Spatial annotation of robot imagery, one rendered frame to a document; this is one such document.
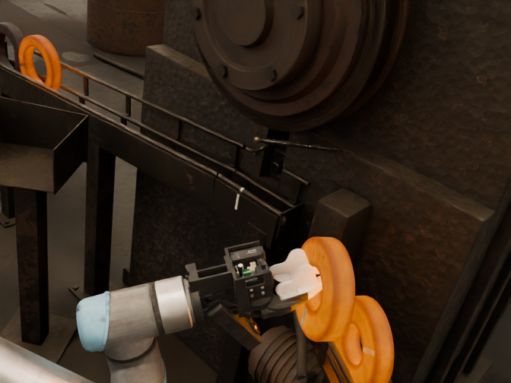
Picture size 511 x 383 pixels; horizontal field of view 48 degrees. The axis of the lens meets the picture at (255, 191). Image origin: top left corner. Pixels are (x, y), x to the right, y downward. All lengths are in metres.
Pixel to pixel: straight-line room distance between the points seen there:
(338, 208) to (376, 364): 0.34
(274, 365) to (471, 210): 0.48
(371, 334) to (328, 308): 0.12
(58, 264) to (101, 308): 1.36
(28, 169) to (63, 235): 0.81
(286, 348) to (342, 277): 0.41
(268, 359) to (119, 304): 0.47
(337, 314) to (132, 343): 0.28
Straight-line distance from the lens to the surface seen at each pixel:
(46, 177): 1.48
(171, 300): 0.80
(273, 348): 1.20
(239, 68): 1.10
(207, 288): 0.80
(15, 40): 2.04
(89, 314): 0.82
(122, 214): 2.42
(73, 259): 2.19
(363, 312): 0.95
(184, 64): 1.50
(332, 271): 0.82
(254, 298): 0.83
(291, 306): 0.83
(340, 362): 0.99
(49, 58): 1.88
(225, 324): 0.85
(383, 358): 0.94
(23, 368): 0.71
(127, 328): 0.81
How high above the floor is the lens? 1.37
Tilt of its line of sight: 31 degrees down
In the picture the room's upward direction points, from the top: 11 degrees clockwise
